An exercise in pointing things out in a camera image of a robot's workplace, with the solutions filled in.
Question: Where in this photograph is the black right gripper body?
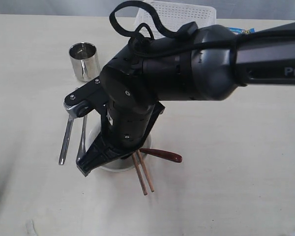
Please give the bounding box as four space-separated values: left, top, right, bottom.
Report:
63 78 165 158

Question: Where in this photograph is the stainless steel cup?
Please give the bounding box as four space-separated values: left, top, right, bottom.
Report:
69 42 101 82

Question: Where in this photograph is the dark wooden spoon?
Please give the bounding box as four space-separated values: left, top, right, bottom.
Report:
140 148 182 163

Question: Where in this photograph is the glossy ceramic bowl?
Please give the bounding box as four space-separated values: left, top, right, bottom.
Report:
86 122 152 172

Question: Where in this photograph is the silver metal fork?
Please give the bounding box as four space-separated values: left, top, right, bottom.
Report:
76 115 88 162

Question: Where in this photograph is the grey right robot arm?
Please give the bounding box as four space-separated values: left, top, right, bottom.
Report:
64 22 295 176

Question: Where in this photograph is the white perforated plastic basket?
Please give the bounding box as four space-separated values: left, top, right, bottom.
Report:
134 0 216 39

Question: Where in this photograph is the brown wooden chopstick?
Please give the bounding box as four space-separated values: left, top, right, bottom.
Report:
132 153 148 196
137 150 154 192

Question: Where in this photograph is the silver metal table knife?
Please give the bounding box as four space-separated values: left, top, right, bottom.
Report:
59 116 74 165

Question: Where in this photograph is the blue chips snack bag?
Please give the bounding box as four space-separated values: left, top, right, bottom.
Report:
228 27 255 34

